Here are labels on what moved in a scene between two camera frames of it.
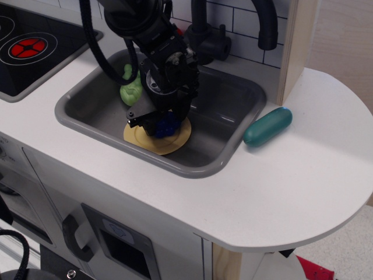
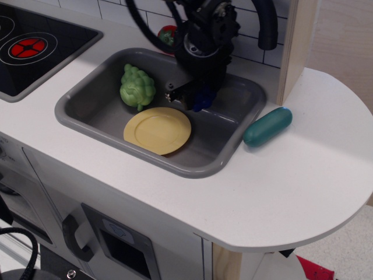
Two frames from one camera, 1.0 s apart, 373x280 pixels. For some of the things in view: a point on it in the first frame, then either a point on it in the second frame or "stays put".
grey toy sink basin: x=227 y=103 stays put
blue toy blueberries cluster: x=167 y=128 to x=205 y=101
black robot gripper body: x=169 y=83 to x=206 y=67
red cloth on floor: x=315 y=272 stays put
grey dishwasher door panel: x=127 y=253 stays put
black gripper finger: x=150 y=123 to x=189 y=97
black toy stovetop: x=32 y=46 stays put
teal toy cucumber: x=267 y=126 stays put
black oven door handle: x=69 y=226 stays put
